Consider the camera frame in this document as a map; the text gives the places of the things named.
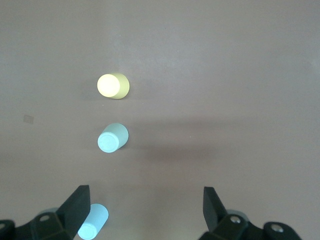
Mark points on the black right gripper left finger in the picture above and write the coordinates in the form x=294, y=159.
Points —
x=67, y=217

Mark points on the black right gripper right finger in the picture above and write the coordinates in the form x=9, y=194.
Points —
x=217, y=220

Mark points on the mint green plastic cup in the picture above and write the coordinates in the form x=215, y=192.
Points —
x=110, y=141

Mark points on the yellow plastic cup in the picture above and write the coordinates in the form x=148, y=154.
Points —
x=107, y=86

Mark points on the light blue plastic cup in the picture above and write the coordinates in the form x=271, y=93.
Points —
x=96, y=220

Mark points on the small brown tape patch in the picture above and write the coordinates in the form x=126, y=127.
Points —
x=28, y=119

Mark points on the brown table mat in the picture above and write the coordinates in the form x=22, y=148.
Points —
x=225, y=75

